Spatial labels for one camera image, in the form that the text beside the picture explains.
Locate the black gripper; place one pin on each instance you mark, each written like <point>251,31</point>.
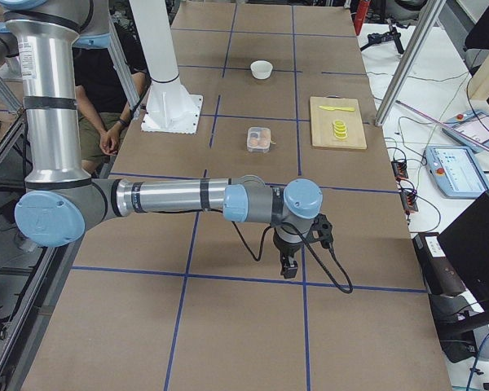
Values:
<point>288,248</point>

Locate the brown egg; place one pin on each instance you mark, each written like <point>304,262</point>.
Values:
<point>265,135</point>

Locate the clear plastic egg box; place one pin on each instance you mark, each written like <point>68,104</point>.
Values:
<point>254,144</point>

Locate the black box device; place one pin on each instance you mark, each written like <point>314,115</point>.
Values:
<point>439,273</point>

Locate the yellow lemon slices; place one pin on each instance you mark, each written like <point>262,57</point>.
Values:
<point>340,130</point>

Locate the small orange circuit board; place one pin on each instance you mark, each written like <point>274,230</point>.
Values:
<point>399,169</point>

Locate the wooden cutting board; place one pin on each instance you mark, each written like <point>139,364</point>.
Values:
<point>322,124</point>

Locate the yellow plastic knife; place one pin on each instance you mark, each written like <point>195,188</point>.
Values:
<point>334,108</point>

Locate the black monitor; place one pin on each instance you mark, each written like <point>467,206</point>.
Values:
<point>465,243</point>

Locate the near teach pendant tablet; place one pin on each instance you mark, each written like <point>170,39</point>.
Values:
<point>456,171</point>

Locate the teach pendant tablet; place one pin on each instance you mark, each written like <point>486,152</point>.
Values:
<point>474,124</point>
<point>456,171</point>

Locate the white ceramic bowl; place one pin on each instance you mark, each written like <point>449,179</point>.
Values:
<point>261,69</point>

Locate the long reacher grabber stick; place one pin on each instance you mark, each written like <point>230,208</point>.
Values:
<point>472,142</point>

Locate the far teach pendant tablet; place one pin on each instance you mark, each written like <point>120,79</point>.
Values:
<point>474,124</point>

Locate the seated person in black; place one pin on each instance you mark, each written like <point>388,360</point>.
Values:
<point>104,113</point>

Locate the black tripod clamp tool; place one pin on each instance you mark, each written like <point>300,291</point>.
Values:
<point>392,35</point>

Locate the red cylinder object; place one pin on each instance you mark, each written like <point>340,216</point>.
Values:
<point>360,15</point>

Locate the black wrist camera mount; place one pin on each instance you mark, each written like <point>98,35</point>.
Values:
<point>321,232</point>

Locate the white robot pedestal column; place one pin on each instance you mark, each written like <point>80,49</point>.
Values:
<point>169,108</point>

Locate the aluminium frame post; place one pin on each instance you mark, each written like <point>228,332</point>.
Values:
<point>421,31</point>

